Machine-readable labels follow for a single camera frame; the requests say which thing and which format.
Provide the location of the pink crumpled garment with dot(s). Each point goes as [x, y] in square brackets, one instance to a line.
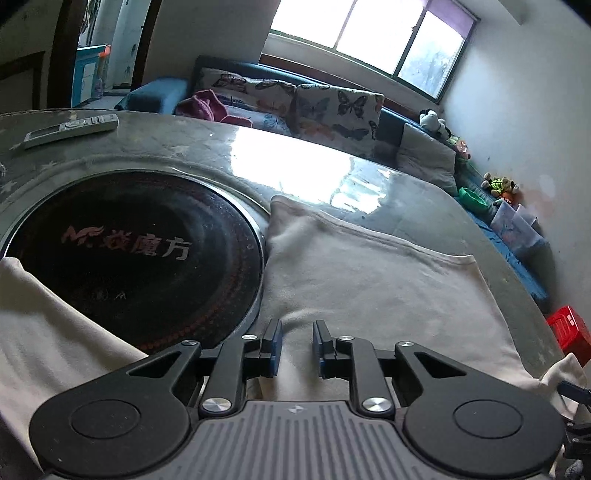
[204, 105]

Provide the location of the right butterfly print pillow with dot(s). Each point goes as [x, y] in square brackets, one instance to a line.
[340, 118]

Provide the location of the white cloth garment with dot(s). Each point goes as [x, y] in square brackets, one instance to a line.
[370, 284]

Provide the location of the clear plastic storage box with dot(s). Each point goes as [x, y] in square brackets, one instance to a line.
[516, 232]

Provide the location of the grey plain cushion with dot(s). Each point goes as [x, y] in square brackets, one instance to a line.
[428, 159]

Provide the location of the round black induction cooktop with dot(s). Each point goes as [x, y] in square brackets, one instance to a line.
[151, 257]

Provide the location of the butterfly print pillow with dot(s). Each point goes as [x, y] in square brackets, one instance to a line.
[340, 118]
[261, 95]

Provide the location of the window with green frame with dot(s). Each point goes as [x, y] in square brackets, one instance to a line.
[417, 43]

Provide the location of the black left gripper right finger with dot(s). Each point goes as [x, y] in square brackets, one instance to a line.
[379, 380]

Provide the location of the green plastic bowl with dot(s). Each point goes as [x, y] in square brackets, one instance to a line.
[472, 202]

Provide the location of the small butterfly pillow lying flat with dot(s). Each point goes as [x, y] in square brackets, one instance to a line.
[261, 120]

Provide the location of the red box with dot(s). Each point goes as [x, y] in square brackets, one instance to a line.
[571, 332]

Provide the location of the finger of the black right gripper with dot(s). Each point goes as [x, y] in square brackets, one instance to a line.
[578, 394]

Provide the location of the green brown plush toy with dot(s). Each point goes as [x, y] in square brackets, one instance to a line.
[500, 187]

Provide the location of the dark wooden doorway frame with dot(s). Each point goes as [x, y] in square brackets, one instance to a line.
[63, 52]

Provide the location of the blue white cabinet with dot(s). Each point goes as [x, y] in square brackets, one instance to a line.
[89, 76]

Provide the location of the left butterfly print pillow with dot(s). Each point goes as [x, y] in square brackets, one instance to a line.
[261, 95]

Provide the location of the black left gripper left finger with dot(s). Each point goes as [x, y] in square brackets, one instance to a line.
[214, 383]

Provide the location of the grey remote control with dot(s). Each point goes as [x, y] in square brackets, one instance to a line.
[71, 129]

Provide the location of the blue corner sofa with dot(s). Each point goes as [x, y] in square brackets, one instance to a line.
[163, 94]

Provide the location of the black white plush toy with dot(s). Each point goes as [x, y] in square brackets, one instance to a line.
[430, 121]

